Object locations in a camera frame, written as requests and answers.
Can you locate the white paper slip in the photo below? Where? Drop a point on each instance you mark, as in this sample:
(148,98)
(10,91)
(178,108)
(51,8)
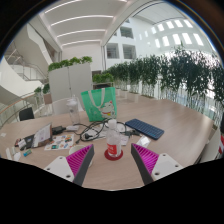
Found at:
(2,135)

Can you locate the white power strip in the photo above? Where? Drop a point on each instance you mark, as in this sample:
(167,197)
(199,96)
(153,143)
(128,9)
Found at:
(8,153)

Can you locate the low planter with green plants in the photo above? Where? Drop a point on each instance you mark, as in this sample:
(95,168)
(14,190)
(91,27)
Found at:
(102,78)

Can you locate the white computer mouse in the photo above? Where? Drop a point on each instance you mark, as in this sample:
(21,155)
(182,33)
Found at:
(16,156)

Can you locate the black chair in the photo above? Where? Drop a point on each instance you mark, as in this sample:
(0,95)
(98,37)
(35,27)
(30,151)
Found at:
(26,114)

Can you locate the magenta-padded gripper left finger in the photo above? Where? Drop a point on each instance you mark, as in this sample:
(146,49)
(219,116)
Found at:
(78,160)

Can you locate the green tote bag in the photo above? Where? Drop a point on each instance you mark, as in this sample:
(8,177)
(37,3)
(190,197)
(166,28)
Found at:
(95,105)

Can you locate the white chair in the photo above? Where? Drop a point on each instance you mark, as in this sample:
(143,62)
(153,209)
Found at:
(58,106)
(210,146)

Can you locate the small black box device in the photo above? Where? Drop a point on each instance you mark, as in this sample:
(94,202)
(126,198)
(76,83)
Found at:
(58,129)

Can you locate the colourful sticker sheet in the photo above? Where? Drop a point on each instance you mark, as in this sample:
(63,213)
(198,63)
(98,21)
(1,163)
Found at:
(60,142)

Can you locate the clear plastic packet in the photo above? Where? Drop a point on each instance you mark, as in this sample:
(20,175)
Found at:
(143,141)

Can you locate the black key bunch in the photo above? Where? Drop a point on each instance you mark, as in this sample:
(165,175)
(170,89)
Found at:
(133,133)

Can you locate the printed booklet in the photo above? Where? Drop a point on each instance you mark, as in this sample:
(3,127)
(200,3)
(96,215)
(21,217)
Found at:
(41,135)

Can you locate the row of green potted trees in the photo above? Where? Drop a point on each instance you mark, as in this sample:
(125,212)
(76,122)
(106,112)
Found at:
(170,71)

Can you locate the small teal packet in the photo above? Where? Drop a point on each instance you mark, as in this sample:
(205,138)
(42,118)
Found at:
(27,152)

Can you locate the black notebook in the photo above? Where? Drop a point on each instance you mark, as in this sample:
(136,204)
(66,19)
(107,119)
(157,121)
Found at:
(30,140)

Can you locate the small brown planter with plants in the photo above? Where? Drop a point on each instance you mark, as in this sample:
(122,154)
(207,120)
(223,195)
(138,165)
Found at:
(43,90)

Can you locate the white cabinet topped with plants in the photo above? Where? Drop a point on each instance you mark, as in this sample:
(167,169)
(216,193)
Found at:
(70,81)

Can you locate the small white charger box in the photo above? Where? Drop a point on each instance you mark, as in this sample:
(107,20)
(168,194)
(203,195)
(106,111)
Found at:
(72,127)

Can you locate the tall clear drinking bottle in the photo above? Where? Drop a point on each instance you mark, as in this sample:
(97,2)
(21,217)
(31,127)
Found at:
(73,112)

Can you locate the small white box pack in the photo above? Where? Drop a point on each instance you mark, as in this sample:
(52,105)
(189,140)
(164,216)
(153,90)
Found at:
(22,144)

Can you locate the ceiling light strips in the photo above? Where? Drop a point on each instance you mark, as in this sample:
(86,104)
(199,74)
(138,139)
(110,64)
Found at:
(83,23)

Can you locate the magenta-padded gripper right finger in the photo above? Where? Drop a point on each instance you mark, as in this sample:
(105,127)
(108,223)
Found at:
(148,158)

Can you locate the clear water bottle red label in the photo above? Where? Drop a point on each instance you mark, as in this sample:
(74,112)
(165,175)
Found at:
(114,143)

